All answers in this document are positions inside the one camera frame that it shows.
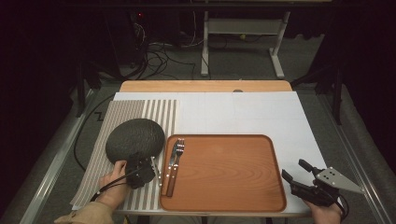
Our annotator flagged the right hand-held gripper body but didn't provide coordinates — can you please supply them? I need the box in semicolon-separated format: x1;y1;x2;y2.
289;166;365;208

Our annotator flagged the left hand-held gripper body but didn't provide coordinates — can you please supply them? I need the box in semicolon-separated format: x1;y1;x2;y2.
125;151;163;190

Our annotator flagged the wooden-handled table knife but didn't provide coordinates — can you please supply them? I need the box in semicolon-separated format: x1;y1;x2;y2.
160;139;180;197

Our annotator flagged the dark oval plate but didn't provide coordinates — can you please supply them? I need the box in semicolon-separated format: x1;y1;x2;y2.
105;118;166;165

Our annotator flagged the wooden-handled fork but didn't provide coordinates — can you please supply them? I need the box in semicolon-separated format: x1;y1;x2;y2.
165;137;186;198

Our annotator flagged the brown wooden tray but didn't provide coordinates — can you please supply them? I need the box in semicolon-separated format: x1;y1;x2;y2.
159;133;288;214

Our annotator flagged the person's right hand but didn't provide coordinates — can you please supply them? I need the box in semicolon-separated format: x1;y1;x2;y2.
303;199;344;224

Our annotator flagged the person's left hand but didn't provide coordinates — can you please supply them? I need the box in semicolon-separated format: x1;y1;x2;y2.
98;160;133;210

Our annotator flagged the striped placemat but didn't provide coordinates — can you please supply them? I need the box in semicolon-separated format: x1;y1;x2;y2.
69;99;178;212

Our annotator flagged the white table board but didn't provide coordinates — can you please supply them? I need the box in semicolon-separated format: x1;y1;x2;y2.
70;91;328;216

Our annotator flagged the black metal stand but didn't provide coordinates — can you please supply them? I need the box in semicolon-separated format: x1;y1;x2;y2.
290;60;346;126
75;60;103;119

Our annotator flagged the right hand-held gripper cable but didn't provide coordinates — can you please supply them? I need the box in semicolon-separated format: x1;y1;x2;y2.
323;186;350;219

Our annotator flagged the hand-held gripper cable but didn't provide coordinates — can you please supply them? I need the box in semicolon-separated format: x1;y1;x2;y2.
73;92;148;203
323;186;350;219

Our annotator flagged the left hand-held gripper cable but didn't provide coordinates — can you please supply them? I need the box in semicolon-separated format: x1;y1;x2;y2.
73;92;148;203

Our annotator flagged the aluminium floor rail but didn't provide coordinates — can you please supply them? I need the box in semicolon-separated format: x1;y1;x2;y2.
317;92;396;224
18;88;98;224

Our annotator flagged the bundle of floor cables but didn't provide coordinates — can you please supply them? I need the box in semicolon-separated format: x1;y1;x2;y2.
129;18;198;81

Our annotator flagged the white metal desk frame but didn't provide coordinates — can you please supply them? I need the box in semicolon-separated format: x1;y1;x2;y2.
200;10;292;79

